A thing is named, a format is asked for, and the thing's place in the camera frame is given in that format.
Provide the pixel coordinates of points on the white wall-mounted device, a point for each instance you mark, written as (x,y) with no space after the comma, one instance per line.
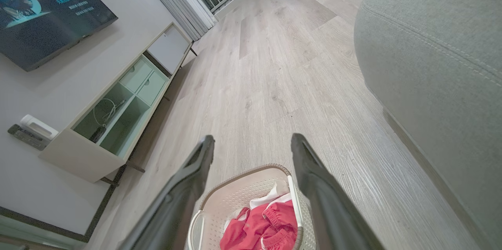
(37,126)

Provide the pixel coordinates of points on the grey fabric sofa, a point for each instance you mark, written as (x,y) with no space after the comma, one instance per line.
(431,66)

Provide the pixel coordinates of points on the small black device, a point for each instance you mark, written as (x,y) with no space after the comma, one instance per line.
(98,134)

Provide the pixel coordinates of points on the flat screen television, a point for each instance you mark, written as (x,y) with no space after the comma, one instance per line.
(47,15)

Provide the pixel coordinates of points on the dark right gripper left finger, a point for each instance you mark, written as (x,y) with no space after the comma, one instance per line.
(176,203)

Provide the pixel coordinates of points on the cream perforated laundry basket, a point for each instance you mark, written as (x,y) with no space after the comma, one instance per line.
(235,199)

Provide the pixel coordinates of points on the white and green TV cabinet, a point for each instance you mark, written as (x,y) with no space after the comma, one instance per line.
(74,152)

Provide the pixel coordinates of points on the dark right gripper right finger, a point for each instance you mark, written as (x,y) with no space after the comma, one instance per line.
(329,211)

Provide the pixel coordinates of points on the red white garment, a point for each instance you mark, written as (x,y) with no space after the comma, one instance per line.
(255,226)

